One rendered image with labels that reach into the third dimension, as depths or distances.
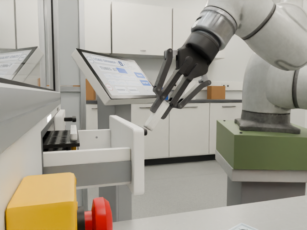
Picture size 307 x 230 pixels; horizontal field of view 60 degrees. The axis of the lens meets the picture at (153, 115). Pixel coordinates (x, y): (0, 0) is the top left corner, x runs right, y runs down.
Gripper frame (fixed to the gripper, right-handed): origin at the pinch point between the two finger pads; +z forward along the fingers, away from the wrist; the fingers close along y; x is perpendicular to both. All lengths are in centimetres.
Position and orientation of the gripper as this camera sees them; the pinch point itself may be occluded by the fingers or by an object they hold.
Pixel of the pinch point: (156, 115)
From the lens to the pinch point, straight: 58.0
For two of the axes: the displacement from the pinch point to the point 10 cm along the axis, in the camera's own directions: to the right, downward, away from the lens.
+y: -7.8, -5.5, -2.8
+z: -5.5, 8.3, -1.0
